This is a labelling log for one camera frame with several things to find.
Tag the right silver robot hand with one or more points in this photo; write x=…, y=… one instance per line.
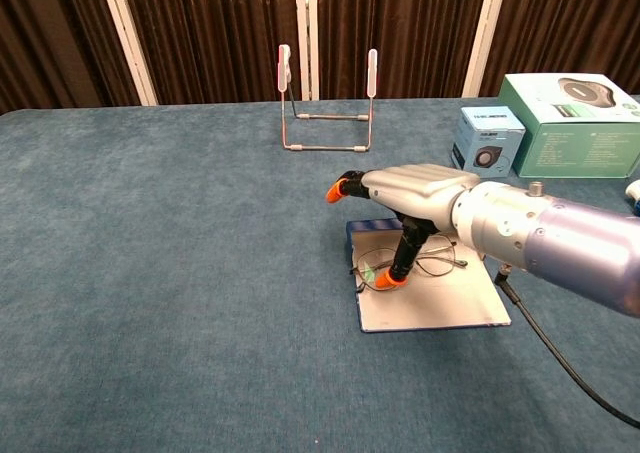
x=420, y=190

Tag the thin metal frame eyeglasses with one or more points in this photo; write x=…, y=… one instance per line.
x=437, y=260

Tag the blue cardboard glasses case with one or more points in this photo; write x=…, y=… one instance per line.
x=440, y=305

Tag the right purple silver robot arm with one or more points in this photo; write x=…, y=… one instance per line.
x=575, y=238

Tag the small blue speaker box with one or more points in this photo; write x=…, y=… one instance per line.
x=487, y=133

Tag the large green product box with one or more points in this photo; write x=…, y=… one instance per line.
x=575, y=148

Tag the blue white toothpaste tube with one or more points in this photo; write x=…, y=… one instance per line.
x=635, y=195

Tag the dark brown pleated curtain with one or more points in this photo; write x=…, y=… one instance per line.
x=225, y=33

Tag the blue felt table cover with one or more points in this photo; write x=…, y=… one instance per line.
x=150, y=273

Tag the white partition frame post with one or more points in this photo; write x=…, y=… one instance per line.
x=127, y=38
x=484, y=38
x=306, y=33

